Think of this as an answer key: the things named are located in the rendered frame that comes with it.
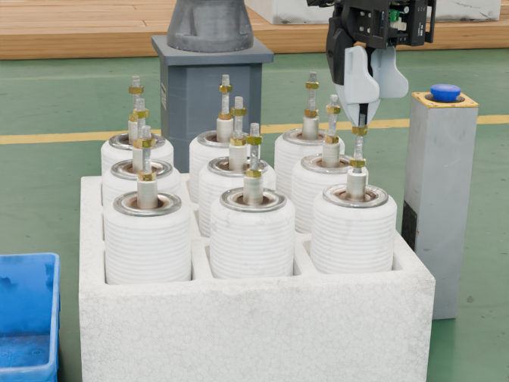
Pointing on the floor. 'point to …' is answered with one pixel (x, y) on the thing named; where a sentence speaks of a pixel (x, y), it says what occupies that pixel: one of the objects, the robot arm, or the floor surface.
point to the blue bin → (29, 317)
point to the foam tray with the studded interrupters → (251, 317)
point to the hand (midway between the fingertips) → (357, 111)
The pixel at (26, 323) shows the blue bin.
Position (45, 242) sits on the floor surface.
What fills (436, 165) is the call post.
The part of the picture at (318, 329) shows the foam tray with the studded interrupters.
